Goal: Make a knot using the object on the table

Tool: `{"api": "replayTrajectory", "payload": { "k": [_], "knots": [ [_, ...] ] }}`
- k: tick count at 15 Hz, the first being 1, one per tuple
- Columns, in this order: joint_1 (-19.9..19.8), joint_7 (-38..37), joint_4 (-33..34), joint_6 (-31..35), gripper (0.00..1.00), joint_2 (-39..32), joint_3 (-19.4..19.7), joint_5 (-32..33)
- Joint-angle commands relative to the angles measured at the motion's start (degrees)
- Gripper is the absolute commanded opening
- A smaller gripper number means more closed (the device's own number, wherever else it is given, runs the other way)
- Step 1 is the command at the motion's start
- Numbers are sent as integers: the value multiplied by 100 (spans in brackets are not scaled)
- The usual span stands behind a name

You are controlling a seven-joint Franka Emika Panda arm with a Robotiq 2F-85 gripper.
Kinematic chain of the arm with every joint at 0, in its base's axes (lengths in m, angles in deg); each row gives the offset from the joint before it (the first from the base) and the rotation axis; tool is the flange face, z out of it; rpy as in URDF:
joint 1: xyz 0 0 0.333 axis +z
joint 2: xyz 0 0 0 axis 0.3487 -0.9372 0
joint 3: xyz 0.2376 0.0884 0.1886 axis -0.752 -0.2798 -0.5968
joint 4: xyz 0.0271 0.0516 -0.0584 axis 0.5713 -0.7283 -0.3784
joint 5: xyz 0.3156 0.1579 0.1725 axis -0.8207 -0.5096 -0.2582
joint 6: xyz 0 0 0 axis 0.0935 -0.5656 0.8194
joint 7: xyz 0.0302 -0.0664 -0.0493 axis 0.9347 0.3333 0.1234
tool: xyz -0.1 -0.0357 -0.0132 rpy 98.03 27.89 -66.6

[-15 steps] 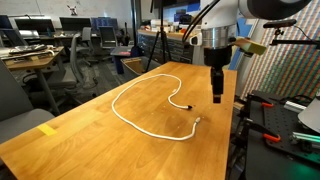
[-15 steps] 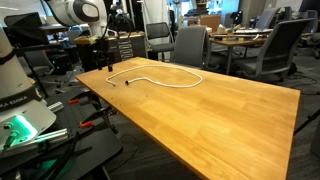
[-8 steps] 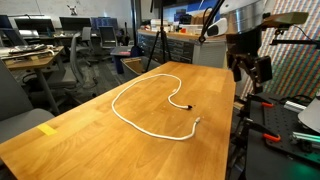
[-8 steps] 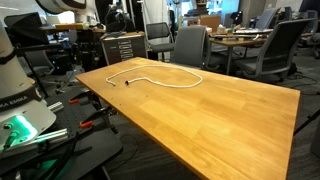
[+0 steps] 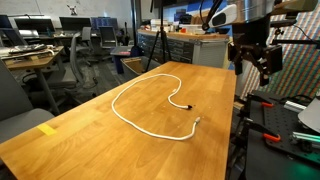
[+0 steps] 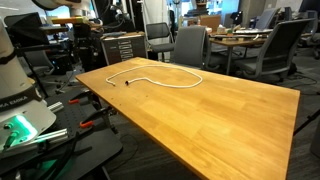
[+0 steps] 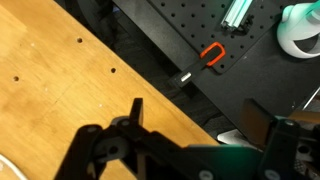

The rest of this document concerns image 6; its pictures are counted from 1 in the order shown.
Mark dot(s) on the grey drawer cabinet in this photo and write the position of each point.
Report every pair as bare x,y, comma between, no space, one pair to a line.
123,50

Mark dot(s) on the grey fabric office chair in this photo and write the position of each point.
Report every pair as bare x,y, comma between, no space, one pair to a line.
190,46

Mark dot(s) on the grey armrest office chair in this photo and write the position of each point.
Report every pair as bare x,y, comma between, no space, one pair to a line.
280,43

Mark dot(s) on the black mesh office chair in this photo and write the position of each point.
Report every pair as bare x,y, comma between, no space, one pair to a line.
158,31

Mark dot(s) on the black robot cart platform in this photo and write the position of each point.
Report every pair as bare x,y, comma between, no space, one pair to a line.
100,146

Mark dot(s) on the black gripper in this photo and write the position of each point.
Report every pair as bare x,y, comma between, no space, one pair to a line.
82,35

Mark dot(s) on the white papers stack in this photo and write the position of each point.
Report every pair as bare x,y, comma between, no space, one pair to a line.
253,31

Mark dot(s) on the wooden office desk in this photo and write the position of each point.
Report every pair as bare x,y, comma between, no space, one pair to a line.
233,41

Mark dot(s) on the aluminium extrusion bar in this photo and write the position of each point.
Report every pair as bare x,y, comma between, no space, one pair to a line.
56,107
53,135

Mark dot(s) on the black camera rig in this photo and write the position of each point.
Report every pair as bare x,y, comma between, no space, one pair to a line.
121,15

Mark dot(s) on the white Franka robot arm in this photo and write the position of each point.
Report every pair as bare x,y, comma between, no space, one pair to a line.
16,76

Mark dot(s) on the black tripod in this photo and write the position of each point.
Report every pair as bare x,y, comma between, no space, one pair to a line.
306,121

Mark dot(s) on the brown cardboard box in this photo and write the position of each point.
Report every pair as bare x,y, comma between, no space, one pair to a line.
210,22

